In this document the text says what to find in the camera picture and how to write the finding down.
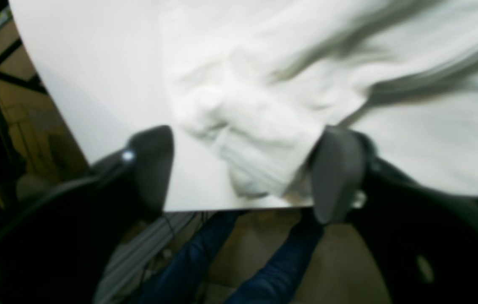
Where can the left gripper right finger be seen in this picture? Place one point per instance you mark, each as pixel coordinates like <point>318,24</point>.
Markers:
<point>424,242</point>

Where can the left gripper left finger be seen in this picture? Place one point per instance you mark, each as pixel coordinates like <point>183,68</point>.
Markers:
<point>56,247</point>

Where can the grey t-shirt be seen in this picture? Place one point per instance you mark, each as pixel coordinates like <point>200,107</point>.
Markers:
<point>257,80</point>

